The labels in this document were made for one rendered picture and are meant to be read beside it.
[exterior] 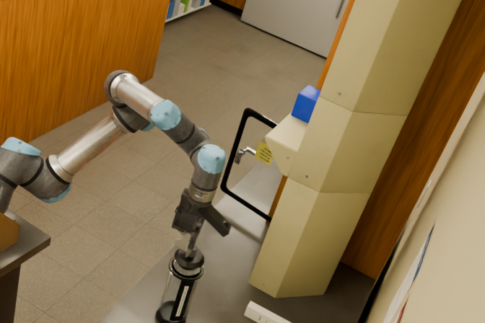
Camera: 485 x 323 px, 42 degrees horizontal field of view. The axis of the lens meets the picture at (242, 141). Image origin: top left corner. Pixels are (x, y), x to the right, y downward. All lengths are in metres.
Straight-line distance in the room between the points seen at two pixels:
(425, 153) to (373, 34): 0.63
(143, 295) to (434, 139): 1.10
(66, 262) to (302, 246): 1.74
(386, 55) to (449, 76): 0.40
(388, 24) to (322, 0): 5.25
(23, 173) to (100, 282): 1.44
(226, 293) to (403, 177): 0.75
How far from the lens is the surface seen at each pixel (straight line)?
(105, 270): 3.55
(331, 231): 2.14
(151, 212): 3.99
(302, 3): 7.08
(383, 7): 1.76
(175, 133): 1.70
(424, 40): 1.86
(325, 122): 1.89
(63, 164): 2.17
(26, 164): 2.14
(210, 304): 2.17
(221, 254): 2.37
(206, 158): 1.67
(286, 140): 2.00
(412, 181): 2.31
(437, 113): 2.20
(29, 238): 2.27
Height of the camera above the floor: 2.45
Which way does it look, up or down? 30 degrees down
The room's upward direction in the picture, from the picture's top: 18 degrees clockwise
